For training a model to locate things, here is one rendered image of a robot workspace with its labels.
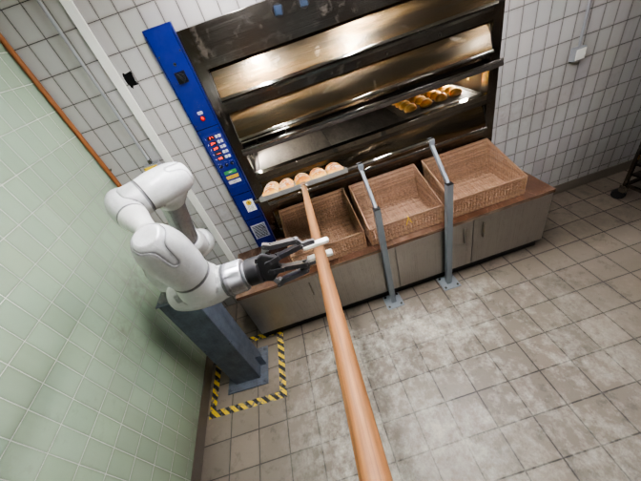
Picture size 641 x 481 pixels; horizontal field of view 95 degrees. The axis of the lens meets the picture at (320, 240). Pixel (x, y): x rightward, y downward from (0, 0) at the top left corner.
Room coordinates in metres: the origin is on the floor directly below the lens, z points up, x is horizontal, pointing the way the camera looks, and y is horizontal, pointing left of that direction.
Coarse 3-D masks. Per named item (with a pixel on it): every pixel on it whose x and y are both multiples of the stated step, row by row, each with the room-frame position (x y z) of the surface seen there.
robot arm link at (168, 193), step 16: (144, 176) 1.12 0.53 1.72; (160, 176) 1.12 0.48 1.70; (176, 176) 1.14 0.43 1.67; (192, 176) 1.19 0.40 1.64; (144, 192) 1.07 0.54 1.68; (160, 192) 1.08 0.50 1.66; (176, 192) 1.12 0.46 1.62; (160, 208) 1.13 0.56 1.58; (176, 208) 1.16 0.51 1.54; (176, 224) 1.24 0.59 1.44; (192, 224) 1.31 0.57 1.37; (192, 240) 1.34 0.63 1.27; (208, 240) 1.45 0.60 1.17
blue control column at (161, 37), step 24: (168, 24) 2.06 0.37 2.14; (168, 48) 2.06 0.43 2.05; (168, 72) 2.07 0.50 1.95; (192, 72) 2.06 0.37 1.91; (192, 96) 2.06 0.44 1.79; (192, 120) 2.07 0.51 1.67; (216, 120) 2.06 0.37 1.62; (216, 168) 2.07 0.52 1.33; (240, 168) 2.06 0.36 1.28; (240, 192) 2.07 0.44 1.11; (264, 216) 2.09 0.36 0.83; (264, 240) 2.07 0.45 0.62
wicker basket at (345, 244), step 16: (336, 192) 2.05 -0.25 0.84; (288, 208) 2.05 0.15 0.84; (320, 208) 2.03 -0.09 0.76; (336, 208) 2.02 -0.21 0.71; (352, 208) 1.82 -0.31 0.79; (320, 224) 2.00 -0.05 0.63; (336, 224) 1.98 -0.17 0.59; (352, 224) 1.90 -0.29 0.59; (336, 240) 1.60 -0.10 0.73; (352, 240) 1.60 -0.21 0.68; (304, 256) 1.59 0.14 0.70; (336, 256) 1.60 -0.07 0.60
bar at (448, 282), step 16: (416, 144) 1.70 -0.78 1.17; (432, 144) 1.69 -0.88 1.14; (368, 160) 1.71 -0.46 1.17; (368, 192) 1.59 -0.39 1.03; (448, 192) 1.47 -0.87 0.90; (448, 208) 1.47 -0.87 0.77; (448, 224) 1.47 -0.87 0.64; (384, 240) 1.48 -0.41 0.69; (448, 240) 1.47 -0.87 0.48; (384, 256) 1.48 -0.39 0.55; (448, 256) 1.47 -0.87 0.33; (448, 272) 1.47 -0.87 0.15; (448, 288) 1.43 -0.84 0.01; (400, 304) 1.44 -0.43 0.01
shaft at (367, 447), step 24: (312, 216) 0.87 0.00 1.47; (336, 288) 0.39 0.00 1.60; (336, 312) 0.31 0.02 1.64; (336, 336) 0.26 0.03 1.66; (336, 360) 0.22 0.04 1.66; (360, 384) 0.17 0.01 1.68; (360, 408) 0.14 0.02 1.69; (360, 432) 0.11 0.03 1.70; (360, 456) 0.09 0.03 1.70; (384, 456) 0.09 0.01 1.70; (360, 480) 0.08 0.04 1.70; (384, 480) 0.07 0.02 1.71
